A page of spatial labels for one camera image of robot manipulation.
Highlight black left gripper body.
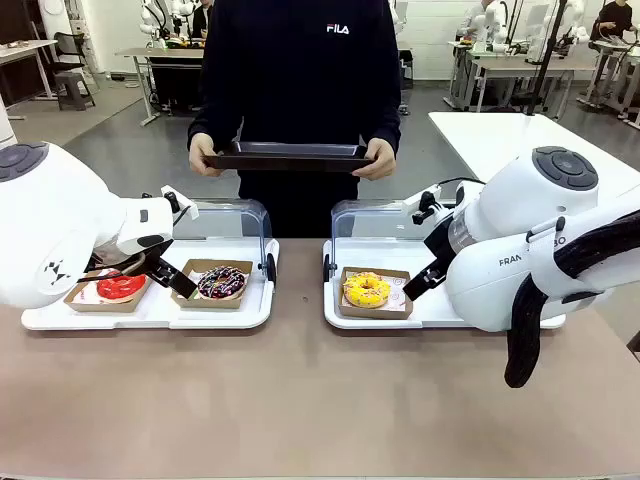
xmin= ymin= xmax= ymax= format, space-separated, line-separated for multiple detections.
xmin=127 ymin=240 xmax=174 ymax=275

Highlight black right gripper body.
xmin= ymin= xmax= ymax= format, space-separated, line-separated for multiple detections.
xmin=423 ymin=211 xmax=459 ymax=270

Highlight red glazed donut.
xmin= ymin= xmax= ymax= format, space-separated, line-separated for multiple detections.
xmin=96 ymin=272 xmax=147 ymax=304
xmin=63 ymin=267 xmax=153 ymax=314

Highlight black serving tray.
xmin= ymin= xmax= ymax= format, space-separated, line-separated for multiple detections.
xmin=202 ymin=140 xmax=378 ymax=174

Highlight person's right forearm black sleeve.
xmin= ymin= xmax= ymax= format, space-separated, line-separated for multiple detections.
xmin=188 ymin=74 xmax=244 ymax=151

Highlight person's left forearm black sleeve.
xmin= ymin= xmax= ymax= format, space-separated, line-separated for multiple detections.
xmin=359 ymin=74 xmax=403 ymax=156

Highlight chocolate sprinkled donut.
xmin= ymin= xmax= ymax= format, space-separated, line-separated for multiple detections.
xmin=170 ymin=258 xmax=255 ymax=310

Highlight chocolate donut coloured sprinkles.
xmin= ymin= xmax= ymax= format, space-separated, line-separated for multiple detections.
xmin=197 ymin=266 xmax=248 ymax=301

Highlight yellow glazed sprinkled donut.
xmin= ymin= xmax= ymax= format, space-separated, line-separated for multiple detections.
xmin=342 ymin=271 xmax=392 ymax=309

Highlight person torso black sweater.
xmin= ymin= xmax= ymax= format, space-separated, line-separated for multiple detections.
xmin=188 ymin=0 xmax=403 ymax=239

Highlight background person light shirt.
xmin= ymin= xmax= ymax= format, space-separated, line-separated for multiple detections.
xmin=459 ymin=0 xmax=494 ymax=44

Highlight background person dark jacket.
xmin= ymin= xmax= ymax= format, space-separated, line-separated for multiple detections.
xmin=191 ymin=0 xmax=214 ymax=41

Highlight background person black shirt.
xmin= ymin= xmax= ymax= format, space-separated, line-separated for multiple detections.
xmin=592 ymin=0 xmax=634 ymax=41

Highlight person's left hand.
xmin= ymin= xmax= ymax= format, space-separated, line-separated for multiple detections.
xmin=350 ymin=138 xmax=398 ymax=182

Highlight person's right hand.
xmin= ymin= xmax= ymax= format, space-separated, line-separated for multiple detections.
xmin=189 ymin=132 xmax=224 ymax=178

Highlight white display tray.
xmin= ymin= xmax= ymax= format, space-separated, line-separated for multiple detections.
xmin=322 ymin=237 xmax=567 ymax=331
xmin=20 ymin=237 xmax=280 ymax=331

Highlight white side table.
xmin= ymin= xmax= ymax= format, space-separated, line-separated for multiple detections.
xmin=428 ymin=110 xmax=640 ymax=211

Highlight long grey background table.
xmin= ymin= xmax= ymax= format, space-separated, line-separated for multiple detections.
xmin=464 ymin=52 xmax=577 ymax=114

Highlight grey step stool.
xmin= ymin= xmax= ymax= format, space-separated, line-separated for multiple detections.
xmin=54 ymin=71 xmax=97 ymax=112

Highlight grey background work table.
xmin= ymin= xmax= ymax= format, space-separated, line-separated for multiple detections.
xmin=114 ymin=47 xmax=206 ymax=127

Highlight black stand pole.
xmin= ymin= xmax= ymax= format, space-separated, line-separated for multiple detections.
xmin=524 ymin=0 xmax=569 ymax=115

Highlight black office chair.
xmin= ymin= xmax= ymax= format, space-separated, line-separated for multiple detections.
xmin=52 ymin=31 xmax=90 ymax=76

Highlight white background desk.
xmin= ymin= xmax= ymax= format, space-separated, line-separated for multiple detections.
xmin=0 ymin=38 xmax=59 ymax=121

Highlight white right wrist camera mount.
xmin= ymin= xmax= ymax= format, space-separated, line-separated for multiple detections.
xmin=402 ymin=180 xmax=469 ymax=226

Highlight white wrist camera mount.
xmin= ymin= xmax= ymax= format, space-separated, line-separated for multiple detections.
xmin=402 ymin=180 xmax=469 ymax=226
xmin=160 ymin=184 xmax=200 ymax=224

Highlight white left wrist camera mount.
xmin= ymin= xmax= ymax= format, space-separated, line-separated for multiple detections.
xmin=160 ymin=184 xmax=200 ymax=224

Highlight clear display lid black handle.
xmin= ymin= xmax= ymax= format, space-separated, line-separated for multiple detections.
xmin=323 ymin=199 xmax=459 ymax=284
xmin=174 ymin=198 xmax=276 ymax=287

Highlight black braided cable sleeve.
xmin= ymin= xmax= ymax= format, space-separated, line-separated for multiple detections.
xmin=503 ymin=209 xmax=640 ymax=389

